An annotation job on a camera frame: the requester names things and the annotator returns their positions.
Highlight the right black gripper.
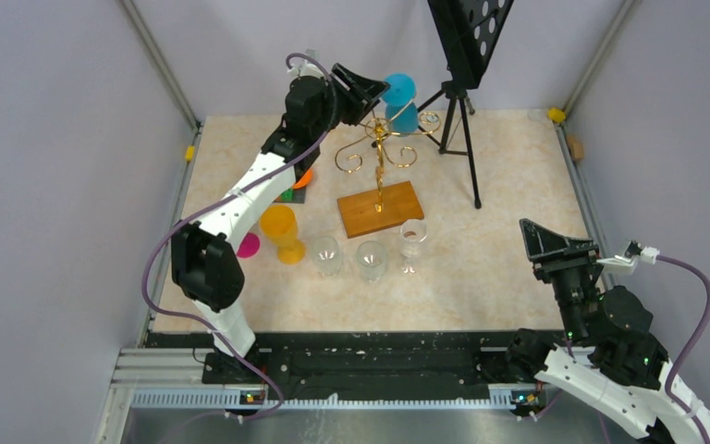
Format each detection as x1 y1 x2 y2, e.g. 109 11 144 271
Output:
519 217 601 342

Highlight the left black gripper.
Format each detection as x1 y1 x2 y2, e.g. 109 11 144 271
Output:
311 63 389 140

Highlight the blue wine glass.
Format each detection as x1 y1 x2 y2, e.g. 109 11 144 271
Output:
383 72 419 133

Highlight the clear wine glass back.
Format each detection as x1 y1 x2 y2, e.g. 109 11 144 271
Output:
399 219 428 274

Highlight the clear wine glass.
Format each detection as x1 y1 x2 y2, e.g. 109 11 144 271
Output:
399 219 428 274
309 236 343 278
356 240 388 282

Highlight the yellow wine glass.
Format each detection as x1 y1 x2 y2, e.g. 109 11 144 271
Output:
259 205 306 265

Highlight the clear wine glass front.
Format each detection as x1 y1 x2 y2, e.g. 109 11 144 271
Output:
309 236 343 278

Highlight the pink wine glass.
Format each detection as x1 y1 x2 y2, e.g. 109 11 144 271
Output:
237 232 261 259

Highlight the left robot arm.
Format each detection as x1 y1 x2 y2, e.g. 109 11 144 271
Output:
170 64 390 383

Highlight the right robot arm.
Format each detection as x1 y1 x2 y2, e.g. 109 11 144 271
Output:
505 218 710 443

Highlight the gold wine glass rack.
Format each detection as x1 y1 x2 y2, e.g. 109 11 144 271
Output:
335 105 441 239

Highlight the orange tape dispenser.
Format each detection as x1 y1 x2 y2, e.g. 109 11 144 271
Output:
292 168 313 190

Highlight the dark plate with blocks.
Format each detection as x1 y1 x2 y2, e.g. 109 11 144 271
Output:
275 188 306 204

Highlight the black music stand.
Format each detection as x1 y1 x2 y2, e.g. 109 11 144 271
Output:
418 0 513 209

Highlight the yellow corner clamp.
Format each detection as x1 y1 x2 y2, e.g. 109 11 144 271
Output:
546 107 567 124

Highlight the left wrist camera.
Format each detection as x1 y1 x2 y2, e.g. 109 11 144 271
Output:
286 48 324 79

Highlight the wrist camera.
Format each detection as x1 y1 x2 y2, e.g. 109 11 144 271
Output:
286 48 324 79
596 240 660 276

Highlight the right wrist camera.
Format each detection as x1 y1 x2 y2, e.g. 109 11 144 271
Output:
596 240 660 276

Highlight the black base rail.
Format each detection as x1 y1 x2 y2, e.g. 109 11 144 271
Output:
145 330 518 407

